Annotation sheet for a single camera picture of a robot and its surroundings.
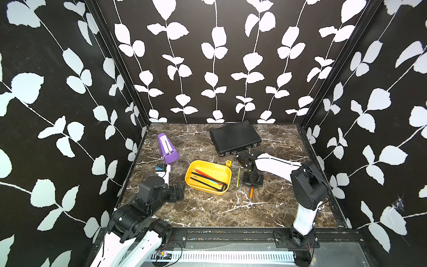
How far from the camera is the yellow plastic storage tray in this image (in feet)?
2.87

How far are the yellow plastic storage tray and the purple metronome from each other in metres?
0.09

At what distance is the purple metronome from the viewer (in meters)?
0.91
